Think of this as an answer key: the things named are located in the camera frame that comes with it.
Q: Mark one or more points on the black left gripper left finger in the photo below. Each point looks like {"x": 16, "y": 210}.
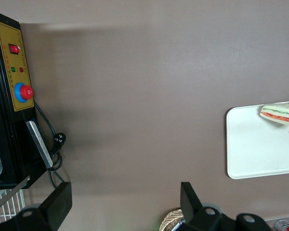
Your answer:
{"x": 59, "y": 202}

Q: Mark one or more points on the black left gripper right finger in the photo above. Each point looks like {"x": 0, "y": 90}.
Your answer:
{"x": 190, "y": 204}

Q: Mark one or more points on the white plastic tray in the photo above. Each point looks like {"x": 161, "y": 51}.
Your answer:
{"x": 255, "y": 149}

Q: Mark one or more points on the red gum bottle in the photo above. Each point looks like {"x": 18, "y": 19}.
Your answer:
{"x": 285, "y": 226}

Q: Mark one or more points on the woven wicker basket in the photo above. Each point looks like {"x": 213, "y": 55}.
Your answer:
{"x": 169, "y": 219}

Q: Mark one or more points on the silver metal strip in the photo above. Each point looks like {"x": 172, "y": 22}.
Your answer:
{"x": 7, "y": 198}

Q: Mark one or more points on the black heating machine cabinet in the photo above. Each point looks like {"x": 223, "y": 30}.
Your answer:
{"x": 4, "y": 149}

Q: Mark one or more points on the red emergency stop button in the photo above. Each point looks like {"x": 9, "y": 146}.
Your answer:
{"x": 26, "y": 92}

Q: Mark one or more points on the wrapped triangle sandwich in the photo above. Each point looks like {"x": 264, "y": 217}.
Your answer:
{"x": 281, "y": 113}

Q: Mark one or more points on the yellow control panel plate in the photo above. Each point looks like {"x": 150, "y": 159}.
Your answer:
{"x": 7, "y": 79}

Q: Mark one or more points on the red indicator light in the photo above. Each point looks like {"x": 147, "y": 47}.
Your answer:
{"x": 21, "y": 70}

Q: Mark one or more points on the green indicator light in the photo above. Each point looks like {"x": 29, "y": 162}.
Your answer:
{"x": 13, "y": 69}

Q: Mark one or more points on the red rocker switch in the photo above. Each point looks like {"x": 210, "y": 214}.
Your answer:
{"x": 14, "y": 49}

